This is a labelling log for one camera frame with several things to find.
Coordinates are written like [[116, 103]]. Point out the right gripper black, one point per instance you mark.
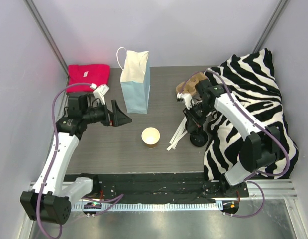
[[191, 119]]

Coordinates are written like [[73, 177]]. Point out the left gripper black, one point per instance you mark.
[[110, 117]]

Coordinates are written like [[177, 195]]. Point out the brown paper coffee cup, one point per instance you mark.
[[150, 137]]

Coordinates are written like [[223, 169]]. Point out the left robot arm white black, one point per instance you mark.
[[48, 201]]

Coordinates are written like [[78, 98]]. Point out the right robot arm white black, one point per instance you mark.
[[261, 144]]

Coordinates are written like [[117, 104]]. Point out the white wrapped straw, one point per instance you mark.
[[181, 132], [175, 142], [178, 130]]

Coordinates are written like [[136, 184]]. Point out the stack of black lids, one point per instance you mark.
[[200, 139]]

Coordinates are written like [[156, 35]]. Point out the brown cardboard cup carrier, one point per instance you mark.
[[189, 85]]

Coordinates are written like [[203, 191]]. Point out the light blue paper bag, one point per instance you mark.
[[135, 81]]

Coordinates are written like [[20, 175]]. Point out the red folded cloth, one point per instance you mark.
[[93, 73]]

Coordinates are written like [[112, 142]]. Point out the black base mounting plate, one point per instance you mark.
[[164, 188]]

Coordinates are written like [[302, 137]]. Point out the zebra pattern blanket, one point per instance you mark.
[[252, 79]]

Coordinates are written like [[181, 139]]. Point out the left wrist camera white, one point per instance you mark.
[[99, 92]]

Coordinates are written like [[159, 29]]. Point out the aluminium frame rail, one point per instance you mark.
[[272, 189]]

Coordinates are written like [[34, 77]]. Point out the white slotted cable duct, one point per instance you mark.
[[84, 206]]

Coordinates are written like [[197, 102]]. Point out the left corner metal post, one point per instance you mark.
[[46, 33]]

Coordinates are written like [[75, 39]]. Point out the corner metal post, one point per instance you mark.
[[278, 11], [46, 33]]

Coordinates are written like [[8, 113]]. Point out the right corner metal post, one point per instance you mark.
[[278, 11]]

